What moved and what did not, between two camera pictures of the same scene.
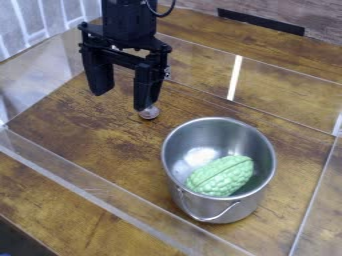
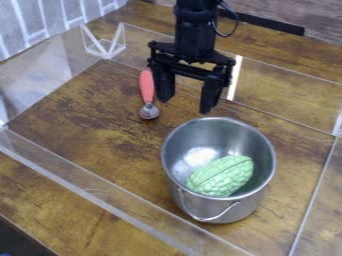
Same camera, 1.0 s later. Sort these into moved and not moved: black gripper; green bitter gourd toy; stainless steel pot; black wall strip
Moved: black gripper
Not moved: black wall strip; green bitter gourd toy; stainless steel pot
